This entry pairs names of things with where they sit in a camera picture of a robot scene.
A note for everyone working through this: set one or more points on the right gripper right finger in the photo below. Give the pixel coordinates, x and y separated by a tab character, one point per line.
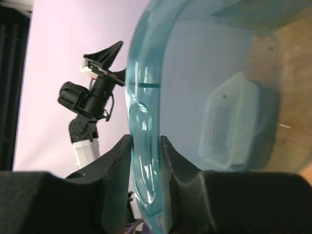
210	202

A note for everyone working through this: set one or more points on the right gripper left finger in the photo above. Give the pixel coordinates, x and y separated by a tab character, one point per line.
92	200

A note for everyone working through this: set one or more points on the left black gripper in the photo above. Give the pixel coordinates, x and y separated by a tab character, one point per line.
103	86

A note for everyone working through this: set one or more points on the white perforated plastic basket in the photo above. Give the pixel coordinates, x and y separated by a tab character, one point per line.
229	125

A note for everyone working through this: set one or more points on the clear blue plastic tub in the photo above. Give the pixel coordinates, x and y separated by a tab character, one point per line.
182	49

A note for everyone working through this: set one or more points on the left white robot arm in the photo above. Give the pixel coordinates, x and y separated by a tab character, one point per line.
89	104

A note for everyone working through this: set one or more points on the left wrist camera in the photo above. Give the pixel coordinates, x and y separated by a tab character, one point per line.
86	70

